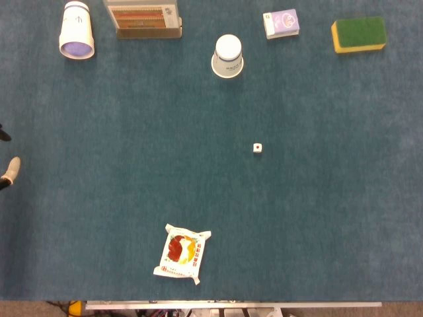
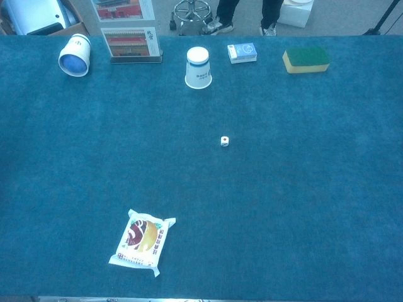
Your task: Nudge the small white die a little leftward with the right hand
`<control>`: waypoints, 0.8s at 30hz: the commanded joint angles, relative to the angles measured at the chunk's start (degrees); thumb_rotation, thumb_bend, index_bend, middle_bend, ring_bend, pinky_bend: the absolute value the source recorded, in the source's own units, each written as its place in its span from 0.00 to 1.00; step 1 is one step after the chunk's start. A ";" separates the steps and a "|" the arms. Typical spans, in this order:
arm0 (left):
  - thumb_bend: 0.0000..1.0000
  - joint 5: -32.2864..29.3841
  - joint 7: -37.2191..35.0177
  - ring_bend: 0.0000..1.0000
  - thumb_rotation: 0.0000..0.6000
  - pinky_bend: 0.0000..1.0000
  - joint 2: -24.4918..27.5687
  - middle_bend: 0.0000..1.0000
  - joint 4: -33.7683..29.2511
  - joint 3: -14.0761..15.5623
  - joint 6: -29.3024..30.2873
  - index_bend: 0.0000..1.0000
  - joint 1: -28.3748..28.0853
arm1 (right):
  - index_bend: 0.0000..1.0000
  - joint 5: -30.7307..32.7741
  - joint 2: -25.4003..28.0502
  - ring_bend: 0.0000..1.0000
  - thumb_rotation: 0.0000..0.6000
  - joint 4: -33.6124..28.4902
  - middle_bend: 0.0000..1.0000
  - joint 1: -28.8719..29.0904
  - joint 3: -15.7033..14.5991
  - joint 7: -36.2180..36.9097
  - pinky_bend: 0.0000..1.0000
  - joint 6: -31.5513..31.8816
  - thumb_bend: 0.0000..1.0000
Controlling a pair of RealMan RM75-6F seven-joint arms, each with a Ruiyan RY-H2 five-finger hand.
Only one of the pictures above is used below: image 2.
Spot desk calendar with palace photos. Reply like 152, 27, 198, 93
90, 0, 164, 65

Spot white cup with blue interior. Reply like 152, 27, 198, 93
58, 33, 92, 77

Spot blue and white card box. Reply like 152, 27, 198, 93
227, 42, 258, 65

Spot person's legs in dark trousers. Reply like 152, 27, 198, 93
201, 0, 284, 37

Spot yellow sponge with green scourer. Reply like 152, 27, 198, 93
282, 47, 331, 75

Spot blue table cloth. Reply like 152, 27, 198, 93
0, 34, 403, 298

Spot white device in cardboard box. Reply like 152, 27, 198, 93
0, 0, 90, 36

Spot chrome swivel stool base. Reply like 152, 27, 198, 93
169, 0, 218, 36

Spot black tripod leg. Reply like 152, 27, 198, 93
361, 0, 403, 36

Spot white snack packet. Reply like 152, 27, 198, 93
108, 208, 176, 278

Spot upside-down white paper cup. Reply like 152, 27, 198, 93
184, 46, 213, 89

